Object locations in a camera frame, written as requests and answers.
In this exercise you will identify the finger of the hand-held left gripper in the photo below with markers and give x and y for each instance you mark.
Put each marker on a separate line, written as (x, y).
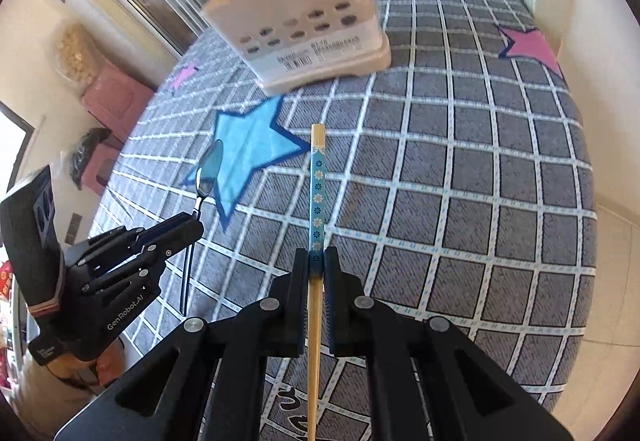
(170, 233)
(130, 278)

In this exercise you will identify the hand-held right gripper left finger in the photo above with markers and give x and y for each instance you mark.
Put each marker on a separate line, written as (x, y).
(305, 321)

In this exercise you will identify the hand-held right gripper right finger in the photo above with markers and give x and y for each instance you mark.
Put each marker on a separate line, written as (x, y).
(328, 316)

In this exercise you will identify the blue floral bamboo chopstick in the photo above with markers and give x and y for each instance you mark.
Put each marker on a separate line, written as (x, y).
(317, 191)

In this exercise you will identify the beige plastic utensil holder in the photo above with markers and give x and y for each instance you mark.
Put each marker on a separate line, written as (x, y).
(310, 41)

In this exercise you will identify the person's left hand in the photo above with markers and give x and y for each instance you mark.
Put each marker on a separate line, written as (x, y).
(110, 366)

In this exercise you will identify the pink plastic stool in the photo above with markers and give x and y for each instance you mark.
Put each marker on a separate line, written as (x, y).
(100, 166)

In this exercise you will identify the window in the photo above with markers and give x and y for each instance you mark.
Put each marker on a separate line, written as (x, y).
(12, 146)

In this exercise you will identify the black plastic bag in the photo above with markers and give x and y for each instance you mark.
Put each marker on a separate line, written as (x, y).
(87, 151)

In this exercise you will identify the stack of pink plastic stools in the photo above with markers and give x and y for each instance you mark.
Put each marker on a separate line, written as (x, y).
(117, 101)

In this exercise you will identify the grey plaid star tablecloth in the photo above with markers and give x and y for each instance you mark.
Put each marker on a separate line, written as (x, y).
(450, 171)

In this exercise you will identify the clear bag of popcorn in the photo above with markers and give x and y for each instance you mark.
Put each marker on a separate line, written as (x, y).
(75, 56)

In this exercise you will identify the wall socket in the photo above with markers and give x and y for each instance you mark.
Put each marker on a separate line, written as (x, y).
(75, 227)

